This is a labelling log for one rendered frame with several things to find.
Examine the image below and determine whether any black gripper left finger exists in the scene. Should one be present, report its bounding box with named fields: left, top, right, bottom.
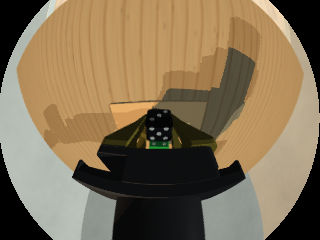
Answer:
left=101, top=114, right=147, bottom=148

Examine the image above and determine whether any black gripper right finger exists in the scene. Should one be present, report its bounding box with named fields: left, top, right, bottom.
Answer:
left=171, top=114, right=217, bottom=153

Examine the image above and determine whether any green die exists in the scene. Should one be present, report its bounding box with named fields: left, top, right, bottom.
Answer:
left=149, top=141, right=169, bottom=149

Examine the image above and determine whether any black die with white pips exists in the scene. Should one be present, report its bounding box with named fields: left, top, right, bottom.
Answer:
left=145, top=109, right=173, bottom=141

